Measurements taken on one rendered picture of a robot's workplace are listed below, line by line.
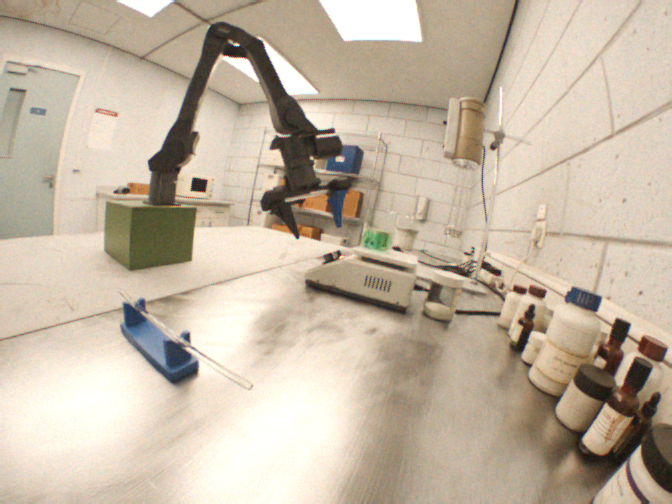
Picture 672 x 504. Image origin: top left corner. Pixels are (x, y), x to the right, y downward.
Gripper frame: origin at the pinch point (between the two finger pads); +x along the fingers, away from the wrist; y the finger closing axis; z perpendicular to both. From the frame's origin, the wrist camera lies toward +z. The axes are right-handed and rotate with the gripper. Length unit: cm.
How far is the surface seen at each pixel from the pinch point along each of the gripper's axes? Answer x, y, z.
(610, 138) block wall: 3, -49, -49
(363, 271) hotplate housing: 12.6, -2.1, -8.4
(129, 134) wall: -183, 93, 211
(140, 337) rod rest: 10.0, 30.4, -21.7
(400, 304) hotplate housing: 19.9, -5.3, -11.7
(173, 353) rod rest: 11.7, 26.6, -25.5
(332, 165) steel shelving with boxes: -81, -118, 183
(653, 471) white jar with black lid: 25, 8, -51
